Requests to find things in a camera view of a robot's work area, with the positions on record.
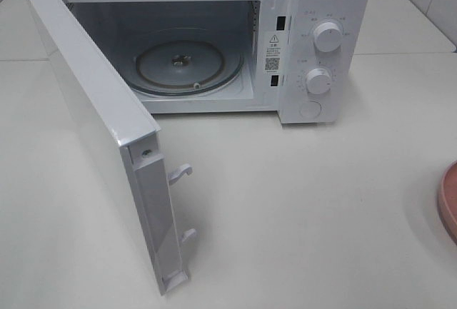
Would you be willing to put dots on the round white door button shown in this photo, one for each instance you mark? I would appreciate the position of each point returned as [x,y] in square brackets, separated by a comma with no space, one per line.
[310,110]

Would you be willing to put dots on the white microwave door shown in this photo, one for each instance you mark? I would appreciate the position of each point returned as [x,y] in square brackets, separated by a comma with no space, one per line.
[121,137]

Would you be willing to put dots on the white timer knob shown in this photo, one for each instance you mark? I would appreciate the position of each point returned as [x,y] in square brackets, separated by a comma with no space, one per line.
[318,81]

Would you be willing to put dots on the pink round plate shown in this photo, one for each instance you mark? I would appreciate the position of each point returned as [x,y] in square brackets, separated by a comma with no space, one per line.
[447,200]

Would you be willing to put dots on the glass microwave turntable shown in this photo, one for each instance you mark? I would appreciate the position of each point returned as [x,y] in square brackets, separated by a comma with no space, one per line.
[185,67]

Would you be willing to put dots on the white microwave oven body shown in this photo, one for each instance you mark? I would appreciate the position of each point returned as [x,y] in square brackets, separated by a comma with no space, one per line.
[273,36]

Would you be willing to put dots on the upper white power knob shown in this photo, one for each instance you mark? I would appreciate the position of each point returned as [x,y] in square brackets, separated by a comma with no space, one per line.
[327,35]

